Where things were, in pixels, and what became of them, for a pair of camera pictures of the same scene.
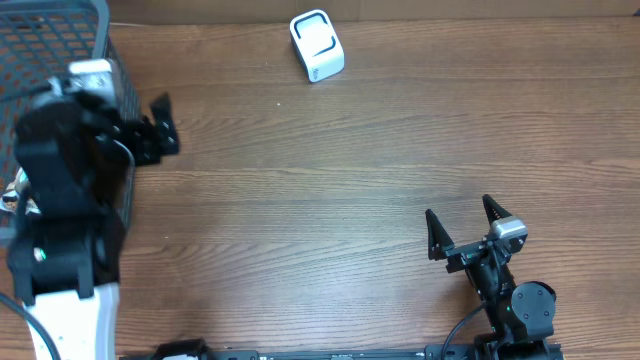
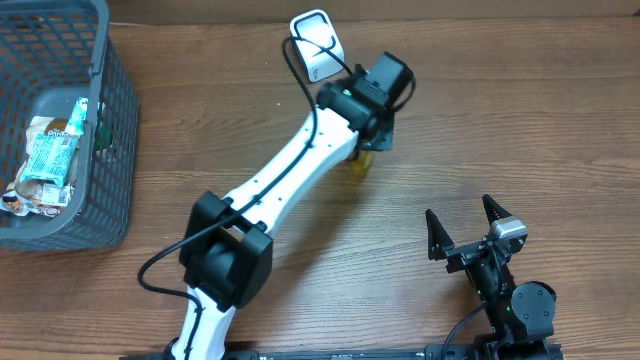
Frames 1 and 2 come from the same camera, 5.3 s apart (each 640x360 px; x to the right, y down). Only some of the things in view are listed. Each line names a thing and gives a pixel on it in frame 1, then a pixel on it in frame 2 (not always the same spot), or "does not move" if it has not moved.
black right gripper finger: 439,240 does not move
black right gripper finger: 493,210 does not move
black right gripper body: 464,257 does not move
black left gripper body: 140,140 → 382,137
